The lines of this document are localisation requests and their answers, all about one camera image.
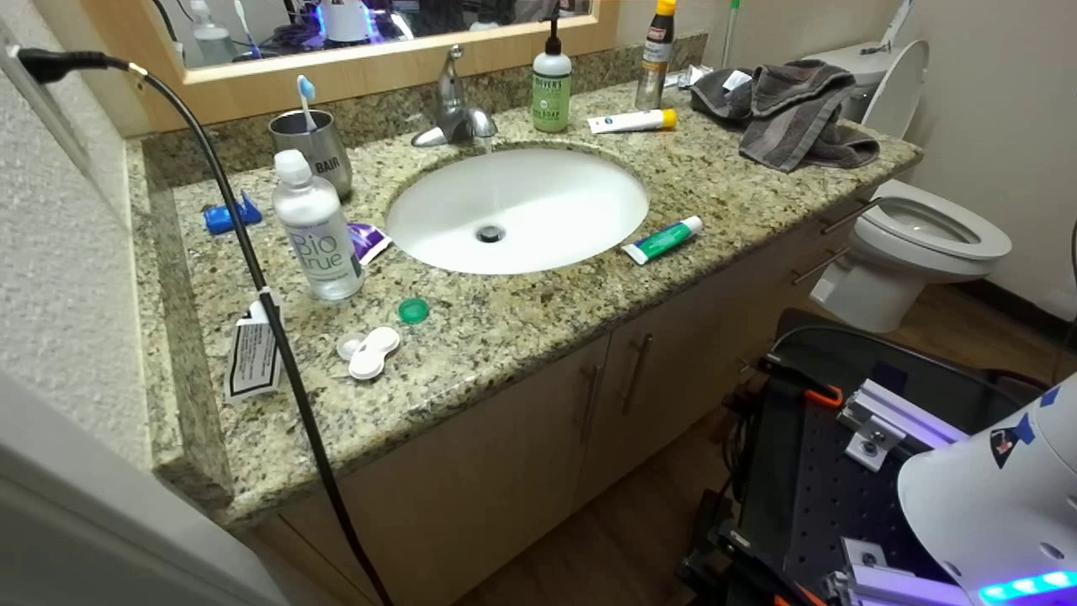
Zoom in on chrome sink tap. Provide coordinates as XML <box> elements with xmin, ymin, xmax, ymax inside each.
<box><xmin>406</xmin><ymin>42</ymin><xmax>500</xmax><ymax>153</ymax></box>

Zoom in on white oval sink basin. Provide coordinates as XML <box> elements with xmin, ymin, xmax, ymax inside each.
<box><xmin>384</xmin><ymin>141</ymin><xmax>656</xmax><ymax>281</ymax></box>

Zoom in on small green round cap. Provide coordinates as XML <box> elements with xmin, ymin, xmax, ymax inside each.
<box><xmin>396</xmin><ymin>294</ymin><xmax>433</xmax><ymax>330</ymax></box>

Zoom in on green toothpaste tube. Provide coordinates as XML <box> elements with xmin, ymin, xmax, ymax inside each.
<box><xmin>620</xmin><ymin>212</ymin><xmax>708</xmax><ymax>270</ymax></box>

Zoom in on beige vanity cabinet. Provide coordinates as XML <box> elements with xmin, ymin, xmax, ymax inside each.
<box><xmin>238</xmin><ymin>183</ymin><xmax>889</xmax><ymax>606</ymax></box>

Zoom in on purple foil packet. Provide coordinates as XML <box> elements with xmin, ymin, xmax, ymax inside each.
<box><xmin>344</xmin><ymin>220</ymin><xmax>396</xmax><ymax>270</ymax></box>

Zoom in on white tube yellow cap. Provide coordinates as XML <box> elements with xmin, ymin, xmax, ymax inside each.
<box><xmin>587</xmin><ymin>104</ymin><xmax>684</xmax><ymax>138</ymax></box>

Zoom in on green soap pump bottle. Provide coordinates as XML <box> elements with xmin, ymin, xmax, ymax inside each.
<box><xmin>528</xmin><ymin>0</ymin><xmax>574</xmax><ymax>138</ymax></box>

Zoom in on clear contact solution bottle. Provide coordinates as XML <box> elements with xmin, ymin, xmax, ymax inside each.
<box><xmin>270</xmin><ymin>145</ymin><xmax>366</xmax><ymax>306</ymax></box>

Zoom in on brown spray bottle yellow cap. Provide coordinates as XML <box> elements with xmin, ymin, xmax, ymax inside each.
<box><xmin>637</xmin><ymin>0</ymin><xmax>680</xmax><ymax>110</ymax></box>

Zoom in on stainless steel cup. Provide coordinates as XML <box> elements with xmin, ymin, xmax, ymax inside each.
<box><xmin>267</xmin><ymin>109</ymin><xmax>358</xmax><ymax>201</ymax></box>

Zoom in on clear plastic wrappers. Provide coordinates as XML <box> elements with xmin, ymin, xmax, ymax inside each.
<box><xmin>669</xmin><ymin>64</ymin><xmax>758</xmax><ymax>101</ymax></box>

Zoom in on orange black clamp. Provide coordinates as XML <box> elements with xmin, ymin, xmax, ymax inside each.
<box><xmin>761</xmin><ymin>356</ymin><xmax>848</xmax><ymax>415</ymax></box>

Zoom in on white blue toothbrush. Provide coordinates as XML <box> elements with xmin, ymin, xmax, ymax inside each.
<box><xmin>292</xmin><ymin>72</ymin><xmax>320</xmax><ymax>134</ymax></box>

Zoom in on black robot cart table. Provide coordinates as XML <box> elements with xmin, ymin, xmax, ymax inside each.
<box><xmin>684</xmin><ymin>318</ymin><xmax>1053</xmax><ymax>606</ymax></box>

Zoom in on grey crumpled towel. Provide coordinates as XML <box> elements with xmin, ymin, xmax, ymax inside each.
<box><xmin>688</xmin><ymin>58</ymin><xmax>884</xmax><ymax>175</ymax></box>

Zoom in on small blue plastic object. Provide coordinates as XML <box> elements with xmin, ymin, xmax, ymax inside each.
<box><xmin>203</xmin><ymin>191</ymin><xmax>267</xmax><ymax>240</ymax></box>

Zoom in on white toilet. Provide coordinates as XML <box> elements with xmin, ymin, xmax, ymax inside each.
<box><xmin>801</xmin><ymin>35</ymin><xmax>1018</xmax><ymax>337</ymax></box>

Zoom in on black power cable with plug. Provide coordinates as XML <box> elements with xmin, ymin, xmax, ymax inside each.
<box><xmin>14</xmin><ymin>44</ymin><xmax>396</xmax><ymax>606</ymax></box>

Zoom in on wooden framed wall mirror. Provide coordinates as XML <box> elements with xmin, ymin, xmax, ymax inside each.
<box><xmin>76</xmin><ymin>0</ymin><xmax>627</xmax><ymax>128</ymax></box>

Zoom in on aluminium extrusion rail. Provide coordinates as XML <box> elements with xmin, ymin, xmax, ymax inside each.
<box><xmin>839</xmin><ymin>378</ymin><xmax>968</xmax><ymax>474</ymax></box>

